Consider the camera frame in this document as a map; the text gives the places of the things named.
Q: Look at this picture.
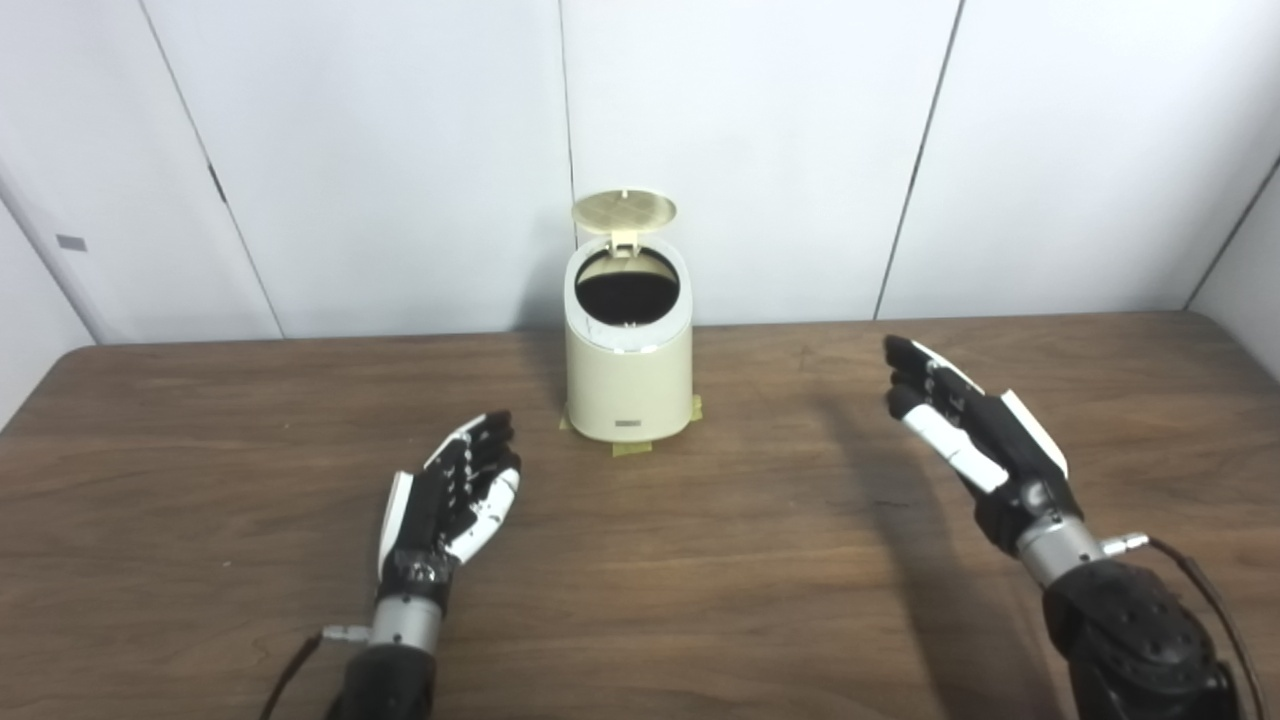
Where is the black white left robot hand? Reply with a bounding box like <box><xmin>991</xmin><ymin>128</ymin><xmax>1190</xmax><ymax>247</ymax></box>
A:
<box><xmin>377</xmin><ymin>410</ymin><xmax>523</xmax><ymax>606</ymax></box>

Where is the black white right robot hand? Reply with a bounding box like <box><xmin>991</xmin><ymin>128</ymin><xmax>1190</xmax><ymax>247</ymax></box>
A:
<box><xmin>883</xmin><ymin>334</ymin><xmax>1086</xmax><ymax>556</ymax></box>

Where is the round cream bin lid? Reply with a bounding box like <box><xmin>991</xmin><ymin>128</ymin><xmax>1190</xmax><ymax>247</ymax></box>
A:
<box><xmin>571</xmin><ymin>188</ymin><xmax>678</xmax><ymax>259</ymax></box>

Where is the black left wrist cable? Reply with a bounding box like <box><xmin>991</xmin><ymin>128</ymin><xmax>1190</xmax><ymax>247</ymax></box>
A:
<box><xmin>258</xmin><ymin>625</ymin><xmax>373</xmax><ymax>720</ymax></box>

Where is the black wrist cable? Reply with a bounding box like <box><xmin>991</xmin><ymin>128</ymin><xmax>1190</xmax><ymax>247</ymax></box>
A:
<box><xmin>1100</xmin><ymin>533</ymin><xmax>1271</xmax><ymax>720</ymax></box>
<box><xmin>258</xmin><ymin>625</ymin><xmax>373</xmax><ymax>720</ymax></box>

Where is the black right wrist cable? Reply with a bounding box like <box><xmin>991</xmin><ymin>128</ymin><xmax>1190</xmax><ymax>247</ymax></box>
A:
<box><xmin>1100</xmin><ymin>533</ymin><xmax>1271</xmax><ymax>720</ymax></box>

